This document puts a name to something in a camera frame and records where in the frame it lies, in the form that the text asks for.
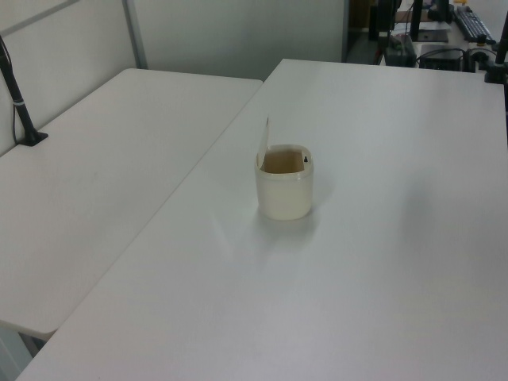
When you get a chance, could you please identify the white paper sheets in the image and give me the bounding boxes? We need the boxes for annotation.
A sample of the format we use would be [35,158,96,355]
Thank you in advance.
[394,19,452,33]

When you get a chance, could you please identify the cream plastic trash bin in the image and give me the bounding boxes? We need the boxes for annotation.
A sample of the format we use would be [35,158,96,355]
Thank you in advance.
[253,116,317,221]

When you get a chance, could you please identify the black clamp mount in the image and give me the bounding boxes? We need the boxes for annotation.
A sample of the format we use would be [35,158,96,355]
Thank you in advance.
[482,0,508,85]

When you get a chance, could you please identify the black keyboard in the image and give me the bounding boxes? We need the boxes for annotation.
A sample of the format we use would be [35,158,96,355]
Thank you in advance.
[452,6,498,45]

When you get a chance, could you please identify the black monitor stand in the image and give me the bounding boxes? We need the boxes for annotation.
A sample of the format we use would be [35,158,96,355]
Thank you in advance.
[410,0,425,41]

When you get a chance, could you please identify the black camera stand pole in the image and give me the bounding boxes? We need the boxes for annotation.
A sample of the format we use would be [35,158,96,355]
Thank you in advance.
[0,33,49,148]

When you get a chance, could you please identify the white side table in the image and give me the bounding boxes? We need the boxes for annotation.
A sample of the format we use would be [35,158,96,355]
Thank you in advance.
[0,67,265,336]

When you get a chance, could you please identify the black electronics box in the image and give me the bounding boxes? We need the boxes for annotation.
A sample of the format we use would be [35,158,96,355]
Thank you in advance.
[418,43,466,71]

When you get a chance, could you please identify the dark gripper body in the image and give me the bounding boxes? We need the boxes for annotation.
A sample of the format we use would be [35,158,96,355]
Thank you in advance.
[370,0,398,35]

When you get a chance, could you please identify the grey metal partition post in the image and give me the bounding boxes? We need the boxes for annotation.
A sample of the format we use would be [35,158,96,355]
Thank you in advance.
[121,0,149,70]

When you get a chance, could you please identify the green and black device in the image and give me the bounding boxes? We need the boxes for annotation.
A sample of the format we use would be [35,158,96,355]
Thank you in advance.
[387,34,417,67]

